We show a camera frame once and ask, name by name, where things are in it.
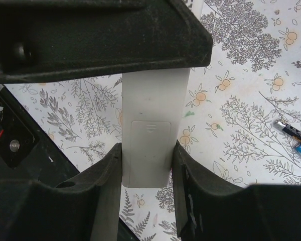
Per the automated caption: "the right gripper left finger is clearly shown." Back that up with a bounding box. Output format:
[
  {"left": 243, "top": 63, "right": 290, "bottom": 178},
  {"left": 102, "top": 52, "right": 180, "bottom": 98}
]
[{"left": 0, "top": 143, "right": 122, "bottom": 240}]

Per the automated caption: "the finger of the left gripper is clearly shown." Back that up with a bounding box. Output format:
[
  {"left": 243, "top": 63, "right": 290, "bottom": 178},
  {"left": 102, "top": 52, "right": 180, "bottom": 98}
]
[{"left": 0, "top": 1, "right": 213, "bottom": 84}]

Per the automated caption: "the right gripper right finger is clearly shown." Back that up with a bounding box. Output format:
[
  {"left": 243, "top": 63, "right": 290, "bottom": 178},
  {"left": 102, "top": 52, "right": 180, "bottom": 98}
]
[{"left": 172, "top": 144, "right": 301, "bottom": 240}]

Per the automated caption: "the white remote control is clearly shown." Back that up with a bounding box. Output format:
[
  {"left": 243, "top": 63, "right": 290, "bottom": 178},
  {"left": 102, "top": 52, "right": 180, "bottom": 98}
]
[{"left": 122, "top": 68, "right": 190, "bottom": 188}]

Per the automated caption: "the black base bar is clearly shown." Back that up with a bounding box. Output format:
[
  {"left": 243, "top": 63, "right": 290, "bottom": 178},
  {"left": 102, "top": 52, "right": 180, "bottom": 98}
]
[{"left": 0, "top": 85, "right": 79, "bottom": 187}]

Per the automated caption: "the black battery upper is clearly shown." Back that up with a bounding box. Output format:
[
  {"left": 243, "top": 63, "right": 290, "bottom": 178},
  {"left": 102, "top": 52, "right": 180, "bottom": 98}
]
[{"left": 273, "top": 119, "right": 301, "bottom": 142}]

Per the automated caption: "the floral table mat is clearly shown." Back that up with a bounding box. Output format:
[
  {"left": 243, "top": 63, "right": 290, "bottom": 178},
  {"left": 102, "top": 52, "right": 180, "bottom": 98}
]
[{"left": 5, "top": 0, "right": 301, "bottom": 241}]

